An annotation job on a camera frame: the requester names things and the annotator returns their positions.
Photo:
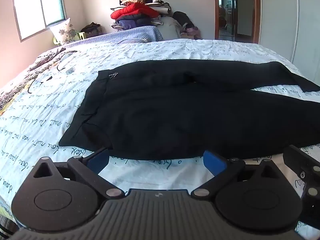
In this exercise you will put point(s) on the red puffer jacket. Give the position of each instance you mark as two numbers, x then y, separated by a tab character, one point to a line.
135	10

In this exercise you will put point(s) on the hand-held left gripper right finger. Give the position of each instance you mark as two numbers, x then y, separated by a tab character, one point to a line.
214	163

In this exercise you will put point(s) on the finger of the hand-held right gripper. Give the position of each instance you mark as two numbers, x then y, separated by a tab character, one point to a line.
300	162

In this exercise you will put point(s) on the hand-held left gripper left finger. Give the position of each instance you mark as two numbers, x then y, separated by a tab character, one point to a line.
98	160

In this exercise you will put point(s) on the script-printed white bed sheet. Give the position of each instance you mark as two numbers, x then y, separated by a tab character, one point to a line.
47	110

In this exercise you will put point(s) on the black backpack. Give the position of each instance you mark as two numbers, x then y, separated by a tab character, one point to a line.
182	18

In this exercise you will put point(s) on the navy puffer jacket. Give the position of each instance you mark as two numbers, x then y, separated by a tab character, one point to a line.
132	22

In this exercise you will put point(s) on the floral white pillow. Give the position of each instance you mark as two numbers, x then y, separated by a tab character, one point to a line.
64	31

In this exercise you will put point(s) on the patterned quilt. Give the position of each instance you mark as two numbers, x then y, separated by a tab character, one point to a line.
15	90

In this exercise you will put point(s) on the white power adapter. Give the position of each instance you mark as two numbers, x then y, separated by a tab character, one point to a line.
70	71

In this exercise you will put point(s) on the dark brown bag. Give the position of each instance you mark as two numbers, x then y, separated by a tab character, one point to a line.
91	29

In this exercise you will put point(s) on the lilac knitted blanket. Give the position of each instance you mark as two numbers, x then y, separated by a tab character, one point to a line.
130	33

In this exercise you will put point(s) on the grey cloth bundle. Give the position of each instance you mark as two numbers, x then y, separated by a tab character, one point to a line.
168	28

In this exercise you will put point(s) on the green plastic chair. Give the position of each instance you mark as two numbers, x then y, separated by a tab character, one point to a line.
81	35

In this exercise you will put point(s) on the black pants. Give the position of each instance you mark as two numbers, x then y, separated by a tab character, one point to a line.
175	110

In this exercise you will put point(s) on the white wardrobe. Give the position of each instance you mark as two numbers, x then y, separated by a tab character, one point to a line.
287	17

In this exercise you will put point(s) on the sliding glass window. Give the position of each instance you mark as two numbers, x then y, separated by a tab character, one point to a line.
32	12

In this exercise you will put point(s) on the wooden door frame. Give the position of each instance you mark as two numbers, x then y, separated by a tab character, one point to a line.
257	10

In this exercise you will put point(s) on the purple cloth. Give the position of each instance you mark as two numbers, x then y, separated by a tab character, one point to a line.
193	32

